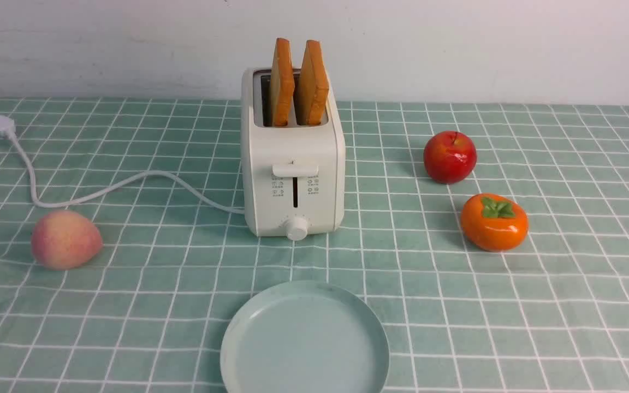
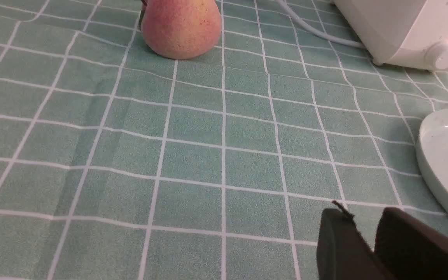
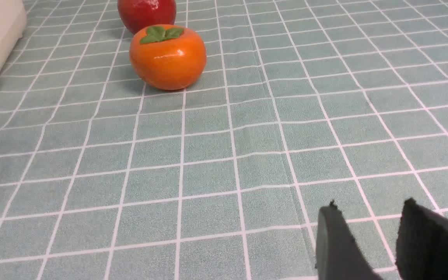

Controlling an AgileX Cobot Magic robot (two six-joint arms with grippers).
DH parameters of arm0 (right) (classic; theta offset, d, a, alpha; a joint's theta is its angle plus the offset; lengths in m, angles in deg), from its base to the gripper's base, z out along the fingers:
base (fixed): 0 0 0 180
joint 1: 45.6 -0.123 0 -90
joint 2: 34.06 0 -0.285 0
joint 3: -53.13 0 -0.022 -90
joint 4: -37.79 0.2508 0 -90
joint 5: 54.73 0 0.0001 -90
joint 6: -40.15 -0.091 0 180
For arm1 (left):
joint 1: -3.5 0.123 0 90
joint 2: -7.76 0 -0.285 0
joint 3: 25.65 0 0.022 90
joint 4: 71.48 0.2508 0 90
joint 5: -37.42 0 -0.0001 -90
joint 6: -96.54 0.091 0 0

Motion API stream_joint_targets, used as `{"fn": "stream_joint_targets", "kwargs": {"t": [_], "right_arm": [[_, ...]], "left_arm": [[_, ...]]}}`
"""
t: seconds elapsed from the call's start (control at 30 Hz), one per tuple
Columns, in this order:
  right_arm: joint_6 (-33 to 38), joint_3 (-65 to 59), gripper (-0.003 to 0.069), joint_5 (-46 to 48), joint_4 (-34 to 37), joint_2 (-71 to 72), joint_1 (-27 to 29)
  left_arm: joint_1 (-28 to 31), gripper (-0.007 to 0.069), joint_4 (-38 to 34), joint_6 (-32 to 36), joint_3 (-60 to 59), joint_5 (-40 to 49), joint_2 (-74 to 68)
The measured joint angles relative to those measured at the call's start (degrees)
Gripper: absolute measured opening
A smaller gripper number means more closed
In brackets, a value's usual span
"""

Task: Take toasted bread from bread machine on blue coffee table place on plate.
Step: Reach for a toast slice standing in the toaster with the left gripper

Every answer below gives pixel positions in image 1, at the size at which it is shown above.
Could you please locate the pink peach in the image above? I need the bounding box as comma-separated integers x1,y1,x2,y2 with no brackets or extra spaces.
31,210,103,270

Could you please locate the green checkered tablecloth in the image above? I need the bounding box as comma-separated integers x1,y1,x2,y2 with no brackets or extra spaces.
0,98,629,392

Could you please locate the white power cable with plug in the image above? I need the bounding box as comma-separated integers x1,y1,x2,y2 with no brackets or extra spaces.
0,115,246,215

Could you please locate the toast slice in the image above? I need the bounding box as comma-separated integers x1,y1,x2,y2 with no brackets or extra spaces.
294,40,329,126
270,38,295,127

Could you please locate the red apple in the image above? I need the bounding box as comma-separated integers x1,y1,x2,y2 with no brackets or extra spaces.
423,130,477,184

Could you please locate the orange persimmon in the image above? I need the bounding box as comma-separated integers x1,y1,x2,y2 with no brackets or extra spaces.
460,193,529,252

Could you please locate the white two-slot toaster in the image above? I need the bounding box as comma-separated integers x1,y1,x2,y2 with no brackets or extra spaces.
240,68,346,241

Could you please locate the light green round plate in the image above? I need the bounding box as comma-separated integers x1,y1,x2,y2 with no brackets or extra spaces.
220,281,391,392

